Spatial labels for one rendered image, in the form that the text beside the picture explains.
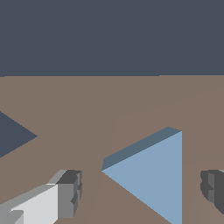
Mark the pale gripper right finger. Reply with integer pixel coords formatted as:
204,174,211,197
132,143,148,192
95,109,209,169
199,169,224,216

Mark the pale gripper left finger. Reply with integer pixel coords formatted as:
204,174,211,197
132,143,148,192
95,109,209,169
0,169,83,224

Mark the light blue triangular block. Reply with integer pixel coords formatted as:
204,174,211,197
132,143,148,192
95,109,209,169
101,126,184,224

